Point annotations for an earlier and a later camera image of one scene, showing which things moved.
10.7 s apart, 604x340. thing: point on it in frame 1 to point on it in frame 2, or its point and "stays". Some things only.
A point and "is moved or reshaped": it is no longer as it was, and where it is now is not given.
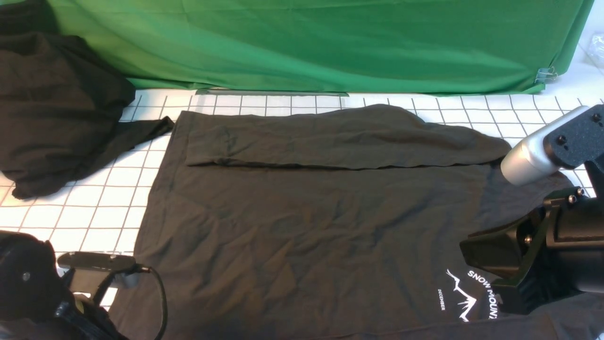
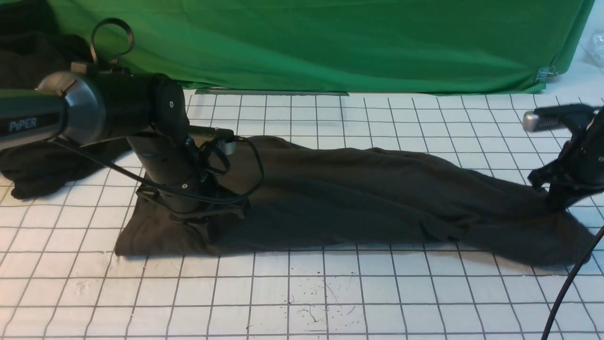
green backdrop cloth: x=465 y=47 stays
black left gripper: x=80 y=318 to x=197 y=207
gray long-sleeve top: x=340 y=224 is moved or reshaped
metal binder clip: x=546 y=73 stays
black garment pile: x=62 y=108 stays
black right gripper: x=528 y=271 to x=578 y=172
